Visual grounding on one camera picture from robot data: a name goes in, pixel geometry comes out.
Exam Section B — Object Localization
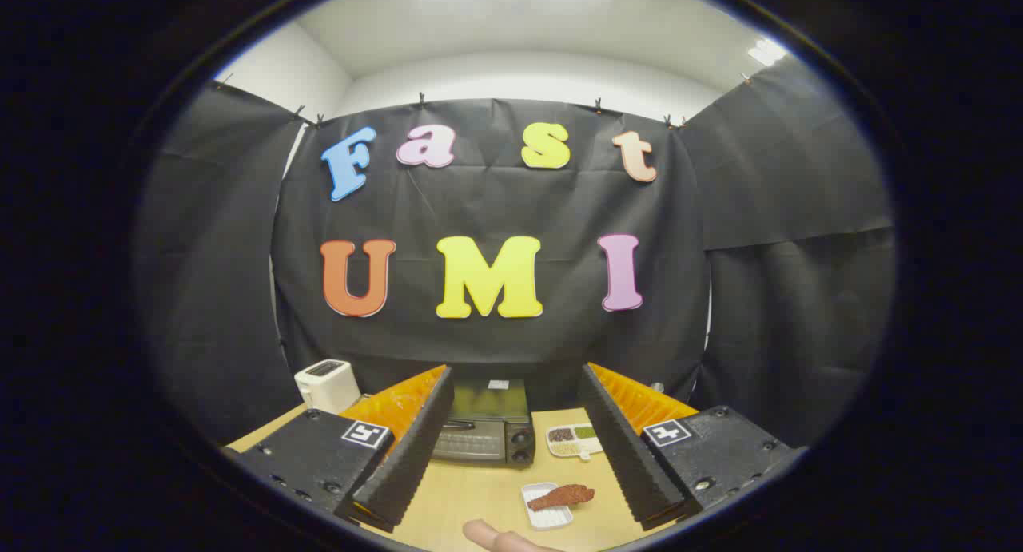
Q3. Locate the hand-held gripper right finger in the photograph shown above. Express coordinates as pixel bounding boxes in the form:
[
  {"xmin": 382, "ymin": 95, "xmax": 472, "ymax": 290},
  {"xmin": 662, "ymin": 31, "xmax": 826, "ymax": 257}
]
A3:
[{"xmin": 579, "ymin": 363, "xmax": 804, "ymax": 531}]

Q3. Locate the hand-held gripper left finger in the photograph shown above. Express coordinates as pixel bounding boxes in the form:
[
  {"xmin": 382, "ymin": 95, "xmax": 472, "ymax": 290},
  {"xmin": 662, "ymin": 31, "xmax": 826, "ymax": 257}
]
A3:
[{"xmin": 228, "ymin": 365, "xmax": 455, "ymax": 534}]

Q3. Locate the black toaster oven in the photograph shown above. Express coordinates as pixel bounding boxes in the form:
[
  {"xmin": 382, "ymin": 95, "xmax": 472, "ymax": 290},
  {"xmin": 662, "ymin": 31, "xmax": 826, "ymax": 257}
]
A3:
[{"xmin": 432, "ymin": 379, "xmax": 536, "ymax": 467}]

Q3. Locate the brown steak piece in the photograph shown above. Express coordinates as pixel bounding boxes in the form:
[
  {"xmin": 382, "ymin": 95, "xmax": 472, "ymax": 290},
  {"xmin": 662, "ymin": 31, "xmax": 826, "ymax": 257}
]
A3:
[{"xmin": 527, "ymin": 484, "xmax": 596, "ymax": 512}]

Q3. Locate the white bread toaster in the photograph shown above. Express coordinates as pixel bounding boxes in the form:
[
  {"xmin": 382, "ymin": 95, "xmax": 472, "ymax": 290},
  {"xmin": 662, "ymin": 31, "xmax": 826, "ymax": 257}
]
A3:
[{"xmin": 294, "ymin": 359, "xmax": 362, "ymax": 415}]

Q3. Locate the white divided plate with beans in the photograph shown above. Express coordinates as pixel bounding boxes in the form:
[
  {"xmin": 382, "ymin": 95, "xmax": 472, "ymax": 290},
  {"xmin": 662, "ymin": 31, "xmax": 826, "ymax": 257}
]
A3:
[{"xmin": 546, "ymin": 423, "xmax": 604, "ymax": 462}]

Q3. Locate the white rectangular dish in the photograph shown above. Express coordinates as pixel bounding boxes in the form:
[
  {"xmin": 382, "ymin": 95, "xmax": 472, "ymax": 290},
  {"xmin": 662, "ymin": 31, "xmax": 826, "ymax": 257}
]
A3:
[{"xmin": 520, "ymin": 482, "xmax": 575, "ymax": 531}]

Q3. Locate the small ceiling light panel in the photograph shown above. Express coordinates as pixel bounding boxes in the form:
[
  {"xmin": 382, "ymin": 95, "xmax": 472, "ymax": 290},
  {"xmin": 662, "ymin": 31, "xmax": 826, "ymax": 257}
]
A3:
[{"xmin": 747, "ymin": 39, "xmax": 788, "ymax": 67}]

